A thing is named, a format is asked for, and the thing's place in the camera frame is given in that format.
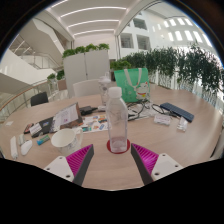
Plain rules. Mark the green tote bag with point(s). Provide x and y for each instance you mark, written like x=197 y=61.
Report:
x=131 y=85

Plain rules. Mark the white plastic packet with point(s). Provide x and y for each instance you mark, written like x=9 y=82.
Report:
x=162 y=119

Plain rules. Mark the glass railing with wooden handrail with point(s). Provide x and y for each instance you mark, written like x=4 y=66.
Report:
x=16 y=96

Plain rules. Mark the green hedge plant row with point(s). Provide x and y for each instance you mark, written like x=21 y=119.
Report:
x=180 y=66

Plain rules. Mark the flat round red coaster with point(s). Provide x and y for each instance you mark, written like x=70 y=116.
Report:
x=109 y=148

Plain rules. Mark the colourful sticker sheet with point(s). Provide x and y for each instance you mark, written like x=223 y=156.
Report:
x=96 y=123

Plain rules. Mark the brown envelope with papers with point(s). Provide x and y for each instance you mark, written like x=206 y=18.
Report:
x=68 y=116

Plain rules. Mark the silver white packet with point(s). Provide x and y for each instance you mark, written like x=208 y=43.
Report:
x=35 y=129

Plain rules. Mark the green plants in cabinet planter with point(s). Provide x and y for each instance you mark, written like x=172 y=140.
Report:
x=85 y=49

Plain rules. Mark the white chair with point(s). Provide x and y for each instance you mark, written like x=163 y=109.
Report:
x=87 y=88

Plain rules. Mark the red and black box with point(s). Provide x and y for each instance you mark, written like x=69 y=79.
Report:
x=28 y=128

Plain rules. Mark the clear plastic water bottle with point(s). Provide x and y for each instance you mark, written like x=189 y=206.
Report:
x=116 y=123

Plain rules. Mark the white double-door cabinet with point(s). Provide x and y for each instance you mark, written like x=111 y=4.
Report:
x=86 y=68

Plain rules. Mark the large clear drink bottle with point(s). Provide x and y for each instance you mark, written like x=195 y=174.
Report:
x=104 y=91

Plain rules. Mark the ceiling light strips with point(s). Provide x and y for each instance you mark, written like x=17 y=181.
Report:
x=93 y=20

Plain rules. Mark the small teal tube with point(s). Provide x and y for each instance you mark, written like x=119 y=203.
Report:
x=43 y=140

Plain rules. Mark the dark blue keyboard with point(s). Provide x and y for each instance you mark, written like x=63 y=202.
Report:
x=176 y=111

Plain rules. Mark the clear plastic wrapper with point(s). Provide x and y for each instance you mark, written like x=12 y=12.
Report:
x=182 y=124

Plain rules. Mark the black pouch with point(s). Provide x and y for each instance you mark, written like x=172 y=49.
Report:
x=87 y=110

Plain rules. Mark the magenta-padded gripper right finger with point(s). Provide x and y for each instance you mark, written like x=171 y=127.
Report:
x=165 y=165

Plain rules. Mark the white computer mouse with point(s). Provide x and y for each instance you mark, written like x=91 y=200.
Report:
x=26 y=147

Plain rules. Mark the black folder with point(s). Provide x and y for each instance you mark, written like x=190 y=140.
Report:
x=46 y=125

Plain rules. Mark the white ceramic mug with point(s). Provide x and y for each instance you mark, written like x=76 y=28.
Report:
x=66 y=140

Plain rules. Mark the black chair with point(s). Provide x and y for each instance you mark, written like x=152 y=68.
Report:
x=39 y=99

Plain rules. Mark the white power strip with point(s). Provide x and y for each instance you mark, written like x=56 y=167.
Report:
x=13 y=147

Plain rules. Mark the white paper sheet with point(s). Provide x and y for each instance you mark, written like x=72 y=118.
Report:
x=9 y=123

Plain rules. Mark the plants in brown planter box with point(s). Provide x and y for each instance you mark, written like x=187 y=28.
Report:
x=55 y=76

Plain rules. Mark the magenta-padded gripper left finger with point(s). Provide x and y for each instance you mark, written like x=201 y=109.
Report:
x=60 y=166

